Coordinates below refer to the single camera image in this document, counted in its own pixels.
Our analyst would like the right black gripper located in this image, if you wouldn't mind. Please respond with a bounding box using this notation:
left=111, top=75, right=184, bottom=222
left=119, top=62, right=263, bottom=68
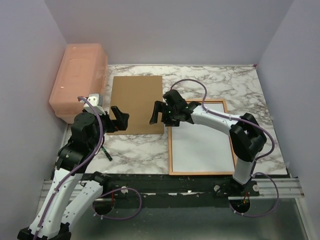
left=149, top=101, right=180, bottom=128

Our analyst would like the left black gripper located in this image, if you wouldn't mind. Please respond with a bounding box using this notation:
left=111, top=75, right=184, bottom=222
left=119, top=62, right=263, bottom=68
left=90, top=105, right=129, bottom=149

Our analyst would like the brown cardboard backing board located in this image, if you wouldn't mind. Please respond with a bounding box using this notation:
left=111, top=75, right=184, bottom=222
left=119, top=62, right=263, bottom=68
left=110, top=75, right=164, bottom=135

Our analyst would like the orange wooden picture frame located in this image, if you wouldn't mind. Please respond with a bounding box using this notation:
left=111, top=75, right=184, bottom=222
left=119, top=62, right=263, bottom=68
left=167, top=99, right=238, bottom=176

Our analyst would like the mountain landscape photo print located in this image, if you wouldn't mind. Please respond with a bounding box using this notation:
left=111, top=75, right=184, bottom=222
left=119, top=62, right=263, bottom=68
left=171, top=103, right=235, bottom=173

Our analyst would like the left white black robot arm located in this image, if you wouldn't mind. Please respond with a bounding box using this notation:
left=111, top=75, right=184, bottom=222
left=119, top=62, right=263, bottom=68
left=17, top=106, right=130, bottom=240

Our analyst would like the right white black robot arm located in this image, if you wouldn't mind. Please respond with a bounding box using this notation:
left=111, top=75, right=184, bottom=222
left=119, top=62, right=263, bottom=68
left=149, top=89, right=267, bottom=196

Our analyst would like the small black green connector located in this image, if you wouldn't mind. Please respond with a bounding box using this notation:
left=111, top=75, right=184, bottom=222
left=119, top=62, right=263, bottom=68
left=101, top=146, right=113, bottom=162

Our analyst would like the pink translucent plastic box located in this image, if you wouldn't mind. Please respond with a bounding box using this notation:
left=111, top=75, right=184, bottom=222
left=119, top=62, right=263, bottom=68
left=49, top=43, right=108, bottom=124

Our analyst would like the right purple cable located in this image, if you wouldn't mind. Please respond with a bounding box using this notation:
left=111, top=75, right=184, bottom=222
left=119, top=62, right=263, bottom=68
left=169, top=79, right=280, bottom=218

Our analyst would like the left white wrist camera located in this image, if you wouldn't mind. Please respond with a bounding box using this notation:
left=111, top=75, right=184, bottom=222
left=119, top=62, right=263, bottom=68
left=83, top=93, right=106, bottom=116

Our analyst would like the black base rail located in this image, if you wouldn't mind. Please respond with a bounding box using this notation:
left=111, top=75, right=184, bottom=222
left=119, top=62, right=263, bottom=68
left=93, top=174, right=260, bottom=212

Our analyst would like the aluminium extrusion rail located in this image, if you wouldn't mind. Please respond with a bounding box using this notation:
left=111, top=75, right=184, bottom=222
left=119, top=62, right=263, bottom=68
left=37, top=124, right=305, bottom=226

